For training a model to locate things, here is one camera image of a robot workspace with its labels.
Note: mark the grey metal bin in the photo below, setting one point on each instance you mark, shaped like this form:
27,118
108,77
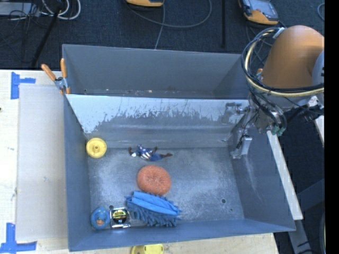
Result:
201,173

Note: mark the black and yellow tape measure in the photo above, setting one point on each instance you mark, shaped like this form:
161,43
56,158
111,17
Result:
119,217

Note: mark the blue round toy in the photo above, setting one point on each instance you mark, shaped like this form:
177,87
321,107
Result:
100,218

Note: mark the orange round scrubber sponge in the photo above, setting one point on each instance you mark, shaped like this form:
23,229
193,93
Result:
153,180

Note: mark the dark blue chenille mitt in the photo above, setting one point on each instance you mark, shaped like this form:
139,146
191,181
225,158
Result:
151,218

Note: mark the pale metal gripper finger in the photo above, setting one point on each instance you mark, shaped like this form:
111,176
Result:
242,148
230,114

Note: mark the yellow round disc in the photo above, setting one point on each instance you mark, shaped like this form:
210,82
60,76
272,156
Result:
96,147
147,249

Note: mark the pale flat board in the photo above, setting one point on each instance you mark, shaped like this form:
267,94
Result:
39,155

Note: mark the blue toy action figure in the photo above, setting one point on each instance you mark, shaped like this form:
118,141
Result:
148,153

